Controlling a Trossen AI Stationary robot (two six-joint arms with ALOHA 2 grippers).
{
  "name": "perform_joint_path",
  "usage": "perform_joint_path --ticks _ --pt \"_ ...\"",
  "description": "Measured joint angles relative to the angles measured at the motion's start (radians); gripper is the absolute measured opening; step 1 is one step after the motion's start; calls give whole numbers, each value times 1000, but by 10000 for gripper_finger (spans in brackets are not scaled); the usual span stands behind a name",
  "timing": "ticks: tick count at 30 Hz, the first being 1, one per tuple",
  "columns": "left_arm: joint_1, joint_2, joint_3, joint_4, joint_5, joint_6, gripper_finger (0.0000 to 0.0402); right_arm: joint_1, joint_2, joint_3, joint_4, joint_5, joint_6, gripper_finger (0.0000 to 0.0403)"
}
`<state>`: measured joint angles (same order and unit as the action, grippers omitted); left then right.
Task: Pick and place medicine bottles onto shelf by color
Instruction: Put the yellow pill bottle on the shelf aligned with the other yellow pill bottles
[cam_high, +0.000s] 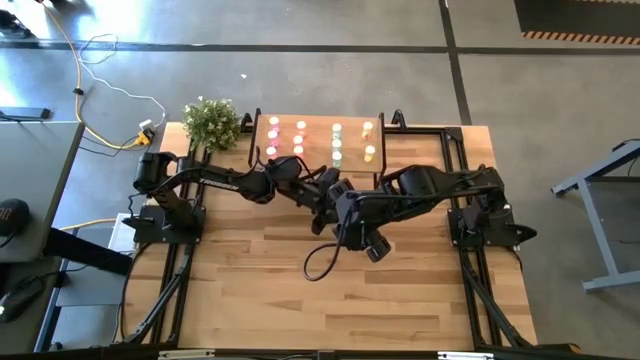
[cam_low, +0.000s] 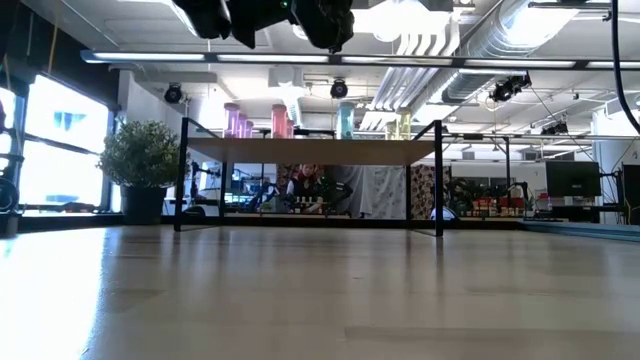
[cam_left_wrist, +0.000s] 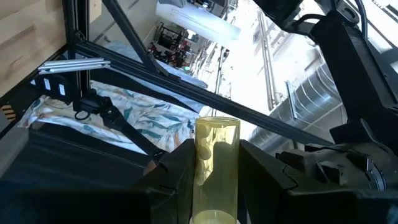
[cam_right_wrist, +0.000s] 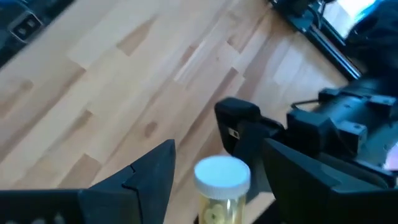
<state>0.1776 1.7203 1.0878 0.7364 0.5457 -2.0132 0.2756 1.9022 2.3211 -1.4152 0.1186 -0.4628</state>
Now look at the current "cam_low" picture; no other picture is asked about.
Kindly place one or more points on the cluttered background workbench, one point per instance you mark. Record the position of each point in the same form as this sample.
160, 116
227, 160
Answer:
490, 207

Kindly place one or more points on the black aluminium rail frame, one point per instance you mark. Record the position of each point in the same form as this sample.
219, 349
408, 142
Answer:
590, 231

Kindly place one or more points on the wooden shelf black metal frame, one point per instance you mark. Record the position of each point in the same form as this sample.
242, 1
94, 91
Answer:
310, 151

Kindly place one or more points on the black plant pot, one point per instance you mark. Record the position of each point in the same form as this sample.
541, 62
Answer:
142, 202

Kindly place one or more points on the person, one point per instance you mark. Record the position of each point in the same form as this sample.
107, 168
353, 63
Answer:
304, 184

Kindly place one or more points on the green artificial plant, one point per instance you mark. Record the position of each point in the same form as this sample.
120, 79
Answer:
140, 152

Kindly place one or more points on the large bright window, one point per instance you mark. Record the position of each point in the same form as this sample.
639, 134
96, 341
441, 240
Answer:
65, 150

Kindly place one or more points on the teal pill bottle white cap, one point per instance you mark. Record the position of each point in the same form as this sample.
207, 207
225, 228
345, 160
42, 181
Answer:
345, 122

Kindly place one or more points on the black overhead light bar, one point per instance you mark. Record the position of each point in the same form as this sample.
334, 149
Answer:
336, 59

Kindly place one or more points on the white curtain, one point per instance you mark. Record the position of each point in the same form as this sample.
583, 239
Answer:
370, 192

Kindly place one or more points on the floral patterned curtain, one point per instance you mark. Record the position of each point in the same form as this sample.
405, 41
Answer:
422, 192

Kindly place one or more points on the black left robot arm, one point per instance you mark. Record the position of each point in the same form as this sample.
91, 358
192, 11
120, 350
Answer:
7, 200

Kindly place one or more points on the black back frame rail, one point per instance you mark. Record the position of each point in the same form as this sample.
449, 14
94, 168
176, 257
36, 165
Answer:
300, 222

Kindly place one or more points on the black ceiling camera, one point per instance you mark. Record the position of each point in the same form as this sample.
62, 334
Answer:
510, 87
338, 88
172, 93

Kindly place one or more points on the black monitor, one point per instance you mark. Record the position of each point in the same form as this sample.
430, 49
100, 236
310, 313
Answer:
572, 177
631, 192

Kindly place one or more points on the white dome object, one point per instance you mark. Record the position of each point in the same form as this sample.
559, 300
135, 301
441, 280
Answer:
442, 214

